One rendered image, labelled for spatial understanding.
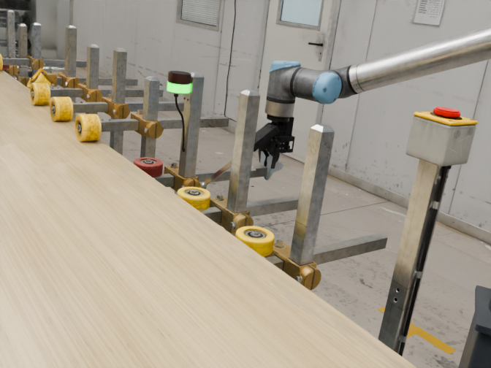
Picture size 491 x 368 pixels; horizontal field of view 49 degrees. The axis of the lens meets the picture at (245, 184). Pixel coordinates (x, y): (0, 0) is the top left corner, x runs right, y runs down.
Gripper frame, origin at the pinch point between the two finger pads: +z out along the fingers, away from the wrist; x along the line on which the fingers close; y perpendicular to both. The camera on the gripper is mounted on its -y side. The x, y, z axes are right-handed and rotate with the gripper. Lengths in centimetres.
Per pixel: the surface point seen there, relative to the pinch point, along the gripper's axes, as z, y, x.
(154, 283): -8, -69, -59
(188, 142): -14.9, -33.1, -5.8
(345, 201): 83, 191, 133
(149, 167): -7.8, -43.1, -3.7
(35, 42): -22, -33, 144
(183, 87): -29.8, -36.6, -7.0
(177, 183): -2.2, -34.1, -3.4
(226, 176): -2.0, -16.0, -1.5
